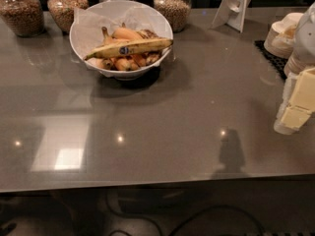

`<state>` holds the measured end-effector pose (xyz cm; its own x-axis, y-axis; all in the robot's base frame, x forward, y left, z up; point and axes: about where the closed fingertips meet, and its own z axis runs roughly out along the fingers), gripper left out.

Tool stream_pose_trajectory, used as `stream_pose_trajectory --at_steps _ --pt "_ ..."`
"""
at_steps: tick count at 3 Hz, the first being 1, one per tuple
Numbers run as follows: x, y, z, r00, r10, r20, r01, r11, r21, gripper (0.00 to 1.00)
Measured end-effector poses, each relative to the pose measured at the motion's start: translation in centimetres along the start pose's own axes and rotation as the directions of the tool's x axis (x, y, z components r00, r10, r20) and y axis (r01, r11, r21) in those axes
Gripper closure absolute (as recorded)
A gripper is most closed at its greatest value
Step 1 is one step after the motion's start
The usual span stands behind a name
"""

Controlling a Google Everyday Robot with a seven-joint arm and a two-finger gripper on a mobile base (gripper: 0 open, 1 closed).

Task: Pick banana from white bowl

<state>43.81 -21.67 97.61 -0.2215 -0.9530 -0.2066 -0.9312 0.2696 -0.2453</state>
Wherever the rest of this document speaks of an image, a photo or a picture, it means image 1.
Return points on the glass jar of grains far-left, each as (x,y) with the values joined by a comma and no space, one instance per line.
(24,17)

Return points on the small orange banana top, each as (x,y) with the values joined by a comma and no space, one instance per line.
(125,33)

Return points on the long yellow-green banana with sticker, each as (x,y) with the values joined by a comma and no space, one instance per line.
(127,48)

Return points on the white bowl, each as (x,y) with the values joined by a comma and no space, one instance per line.
(85,33)

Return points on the pile of small bananas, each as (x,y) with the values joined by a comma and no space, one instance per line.
(128,63)

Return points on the black rubber mat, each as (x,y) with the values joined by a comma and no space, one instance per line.
(276,62)

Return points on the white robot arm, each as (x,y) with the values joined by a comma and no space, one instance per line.
(304,37)

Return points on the white paper liner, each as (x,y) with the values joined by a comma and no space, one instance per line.
(121,39)

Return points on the white folded card stand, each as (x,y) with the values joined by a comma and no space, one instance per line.
(231,13)

